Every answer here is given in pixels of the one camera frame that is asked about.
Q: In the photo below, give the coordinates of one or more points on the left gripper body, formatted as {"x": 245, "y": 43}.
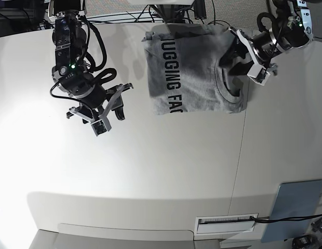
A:
{"x": 266, "y": 46}

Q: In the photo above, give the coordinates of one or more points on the grey T-shirt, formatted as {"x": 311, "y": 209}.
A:
{"x": 184, "y": 72}

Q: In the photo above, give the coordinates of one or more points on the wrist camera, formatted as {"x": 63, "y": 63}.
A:
{"x": 258, "y": 74}
{"x": 101, "y": 126}

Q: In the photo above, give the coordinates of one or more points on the blue-grey panel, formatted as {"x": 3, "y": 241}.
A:
{"x": 294, "y": 199}

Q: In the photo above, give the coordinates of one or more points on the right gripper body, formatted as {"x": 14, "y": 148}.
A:
{"x": 94, "y": 97}

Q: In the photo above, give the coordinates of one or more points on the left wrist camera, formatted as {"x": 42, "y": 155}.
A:
{"x": 258, "y": 74}

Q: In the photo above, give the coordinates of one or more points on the robot base stand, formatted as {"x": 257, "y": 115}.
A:
{"x": 179, "y": 13}

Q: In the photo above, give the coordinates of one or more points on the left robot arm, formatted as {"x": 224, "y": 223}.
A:
{"x": 289, "y": 28}

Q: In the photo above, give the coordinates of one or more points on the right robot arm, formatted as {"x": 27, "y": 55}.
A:
{"x": 79, "y": 72}

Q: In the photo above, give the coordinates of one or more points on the white cable grommet tray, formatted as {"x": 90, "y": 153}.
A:
{"x": 219, "y": 225}

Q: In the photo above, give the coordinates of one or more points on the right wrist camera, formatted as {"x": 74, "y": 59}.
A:
{"x": 101, "y": 126}

